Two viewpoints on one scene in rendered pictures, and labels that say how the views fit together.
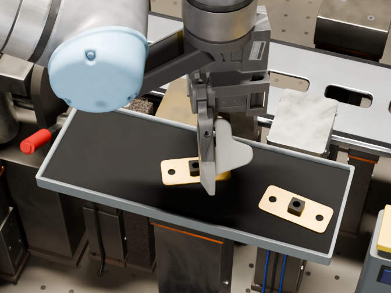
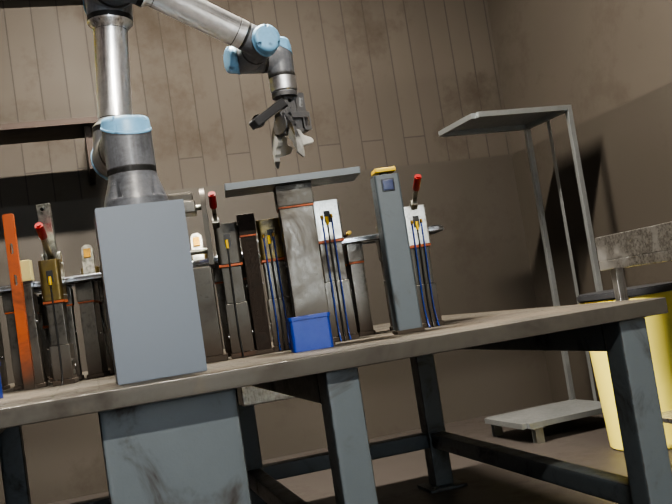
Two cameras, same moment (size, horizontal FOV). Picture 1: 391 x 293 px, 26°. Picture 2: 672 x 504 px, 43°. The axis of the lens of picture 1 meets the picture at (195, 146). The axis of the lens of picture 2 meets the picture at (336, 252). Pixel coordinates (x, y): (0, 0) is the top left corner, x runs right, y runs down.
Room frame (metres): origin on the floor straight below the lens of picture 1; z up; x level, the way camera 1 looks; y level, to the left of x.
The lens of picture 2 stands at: (-1.54, 0.93, 0.80)
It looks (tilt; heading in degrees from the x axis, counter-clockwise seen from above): 4 degrees up; 334
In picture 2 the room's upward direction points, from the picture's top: 9 degrees counter-clockwise
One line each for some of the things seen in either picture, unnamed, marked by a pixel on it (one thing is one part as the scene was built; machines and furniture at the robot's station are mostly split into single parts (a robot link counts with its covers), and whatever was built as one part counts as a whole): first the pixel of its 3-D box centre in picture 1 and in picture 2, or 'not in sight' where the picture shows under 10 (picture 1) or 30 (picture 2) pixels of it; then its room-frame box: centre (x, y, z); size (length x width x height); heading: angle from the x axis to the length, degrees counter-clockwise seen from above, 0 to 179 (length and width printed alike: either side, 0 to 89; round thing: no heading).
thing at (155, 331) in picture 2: not in sight; (148, 292); (0.50, 0.46, 0.90); 0.20 x 0.20 x 0.40; 81
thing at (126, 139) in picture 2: not in sight; (127, 142); (0.50, 0.46, 1.27); 0.13 x 0.12 x 0.14; 0
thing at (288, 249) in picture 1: (195, 176); (291, 182); (0.62, 0.00, 1.16); 0.37 x 0.14 x 0.02; 72
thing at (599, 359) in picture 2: not in sight; (639, 365); (1.37, -1.85, 0.34); 0.44 x 0.43 x 0.69; 171
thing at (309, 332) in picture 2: not in sight; (309, 332); (0.53, 0.05, 0.74); 0.11 x 0.10 x 0.09; 72
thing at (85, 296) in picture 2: not in sight; (92, 328); (1.13, 0.50, 0.84); 0.12 x 0.05 x 0.29; 162
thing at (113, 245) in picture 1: (103, 188); (234, 290); (0.79, 0.15, 0.89); 0.12 x 0.07 x 0.38; 162
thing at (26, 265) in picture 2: not in sight; (32, 323); (1.06, 0.67, 0.88); 0.04 x 0.04 x 0.37; 72
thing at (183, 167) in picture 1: (195, 168); not in sight; (0.63, 0.00, 1.17); 0.08 x 0.04 x 0.01; 97
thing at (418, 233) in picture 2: not in sight; (421, 267); (0.66, -0.39, 0.88); 0.12 x 0.07 x 0.36; 162
